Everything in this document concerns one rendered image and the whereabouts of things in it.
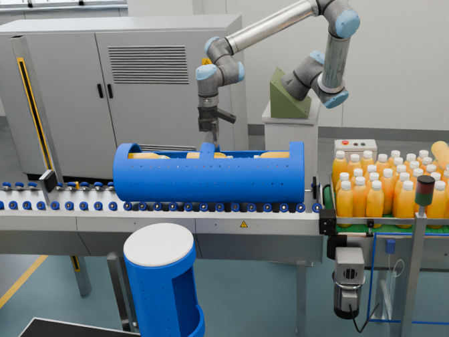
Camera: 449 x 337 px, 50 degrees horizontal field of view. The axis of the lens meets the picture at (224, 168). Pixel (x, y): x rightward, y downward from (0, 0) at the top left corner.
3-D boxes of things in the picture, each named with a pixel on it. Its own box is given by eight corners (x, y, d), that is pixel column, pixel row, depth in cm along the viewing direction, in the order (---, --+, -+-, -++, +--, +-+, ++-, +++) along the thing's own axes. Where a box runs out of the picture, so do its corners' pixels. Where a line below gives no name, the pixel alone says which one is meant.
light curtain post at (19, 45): (83, 288, 327) (15, 35, 248) (91, 289, 326) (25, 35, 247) (80, 295, 322) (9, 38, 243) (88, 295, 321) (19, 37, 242)
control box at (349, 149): (333, 156, 254) (334, 139, 250) (373, 156, 252) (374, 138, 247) (335, 165, 246) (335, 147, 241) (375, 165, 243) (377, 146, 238)
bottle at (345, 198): (354, 220, 218) (356, 184, 209) (349, 229, 213) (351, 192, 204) (339, 216, 222) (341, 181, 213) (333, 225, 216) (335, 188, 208)
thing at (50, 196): (55, 195, 254) (47, 169, 247) (61, 195, 254) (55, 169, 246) (46, 205, 246) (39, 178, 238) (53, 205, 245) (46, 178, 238)
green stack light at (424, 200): (412, 196, 185) (413, 186, 183) (429, 196, 184) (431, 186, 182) (415, 206, 179) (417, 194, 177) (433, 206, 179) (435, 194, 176)
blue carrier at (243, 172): (136, 178, 256) (125, 132, 239) (303, 178, 243) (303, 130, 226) (120, 213, 233) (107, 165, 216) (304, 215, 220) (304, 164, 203)
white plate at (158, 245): (123, 270, 178) (123, 273, 179) (197, 257, 181) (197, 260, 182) (123, 229, 202) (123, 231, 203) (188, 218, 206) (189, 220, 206)
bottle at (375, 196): (373, 216, 220) (375, 181, 211) (385, 223, 214) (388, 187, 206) (361, 222, 216) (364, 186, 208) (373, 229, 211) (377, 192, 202)
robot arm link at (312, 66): (303, 70, 294) (324, 49, 285) (318, 91, 287) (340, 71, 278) (290, 65, 282) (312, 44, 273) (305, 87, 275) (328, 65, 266)
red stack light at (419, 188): (413, 185, 183) (414, 176, 181) (431, 185, 182) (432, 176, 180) (417, 194, 177) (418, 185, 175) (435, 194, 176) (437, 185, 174)
